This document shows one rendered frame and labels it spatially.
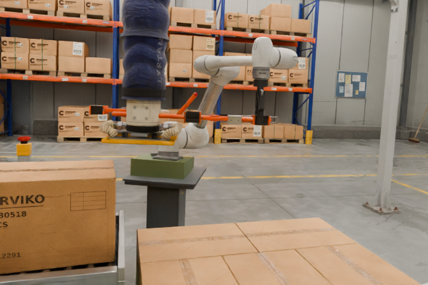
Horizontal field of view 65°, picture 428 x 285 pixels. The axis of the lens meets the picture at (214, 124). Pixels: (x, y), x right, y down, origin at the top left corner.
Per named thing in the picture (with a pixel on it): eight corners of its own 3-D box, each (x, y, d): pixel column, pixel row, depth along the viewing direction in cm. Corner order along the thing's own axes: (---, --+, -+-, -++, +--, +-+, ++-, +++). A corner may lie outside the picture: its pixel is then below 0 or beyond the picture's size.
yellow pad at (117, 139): (100, 143, 157) (100, 132, 157) (106, 140, 167) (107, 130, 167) (174, 145, 159) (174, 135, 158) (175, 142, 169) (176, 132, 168)
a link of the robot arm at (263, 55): (260, 66, 165) (279, 68, 172) (262, 34, 163) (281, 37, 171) (246, 67, 174) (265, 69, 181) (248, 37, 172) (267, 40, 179)
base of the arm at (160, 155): (155, 156, 257) (156, 148, 257) (183, 158, 253) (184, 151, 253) (146, 158, 240) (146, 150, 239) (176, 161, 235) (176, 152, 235)
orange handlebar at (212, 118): (88, 116, 167) (88, 109, 167) (105, 112, 197) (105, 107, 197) (272, 124, 172) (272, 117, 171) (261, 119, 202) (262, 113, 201)
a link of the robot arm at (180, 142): (153, 149, 248) (155, 119, 248) (176, 149, 258) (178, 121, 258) (163, 152, 235) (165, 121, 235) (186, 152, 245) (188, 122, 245)
